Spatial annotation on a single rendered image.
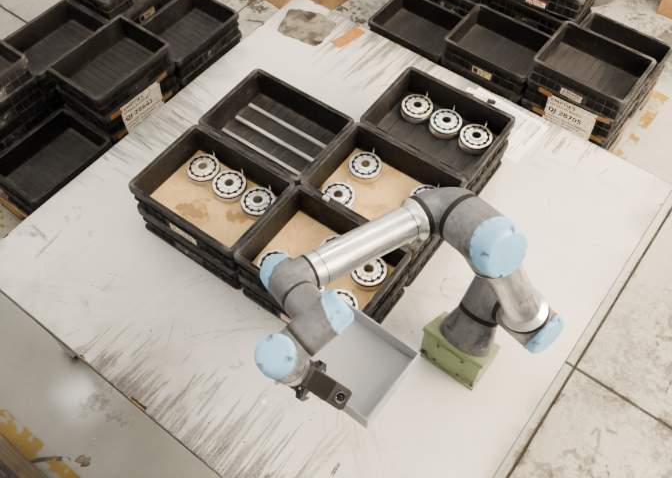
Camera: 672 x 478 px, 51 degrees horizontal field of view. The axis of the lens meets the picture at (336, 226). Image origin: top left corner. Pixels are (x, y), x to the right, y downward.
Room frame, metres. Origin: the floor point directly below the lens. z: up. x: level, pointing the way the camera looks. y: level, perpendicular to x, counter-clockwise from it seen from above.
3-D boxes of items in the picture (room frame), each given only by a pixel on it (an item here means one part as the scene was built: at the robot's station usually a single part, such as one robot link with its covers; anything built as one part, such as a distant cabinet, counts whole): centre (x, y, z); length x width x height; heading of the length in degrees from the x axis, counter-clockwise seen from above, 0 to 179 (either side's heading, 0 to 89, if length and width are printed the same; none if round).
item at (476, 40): (2.35, -0.71, 0.31); 0.40 x 0.30 x 0.34; 53
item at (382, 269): (0.99, -0.09, 0.86); 0.10 x 0.10 x 0.01
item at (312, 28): (2.18, 0.12, 0.71); 0.22 x 0.19 x 0.01; 53
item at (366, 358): (0.65, -0.02, 1.07); 0.27 x 0.20 x 0.05; 52
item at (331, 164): (1.25, -0.14, 0.87); 0.40 x 0.30 x 0.11; 54
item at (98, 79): (2.14, 0.91, 0.37); 0.40 x 0.30 x 0.45; 143
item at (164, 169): (1.24, 0.36, 0.87); 0.40 x 0.30 x 0.11; 54
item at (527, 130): (1.68, -0.56, 0.70); 0.33 x 0.23 x 0.01; 53
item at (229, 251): (1.24, 0.36, 0.92); 0.40 x 0.30 x 0.02; 54
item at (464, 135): (1.48, -0.44, 0.86); 0.10 x 0.10 x 0.01
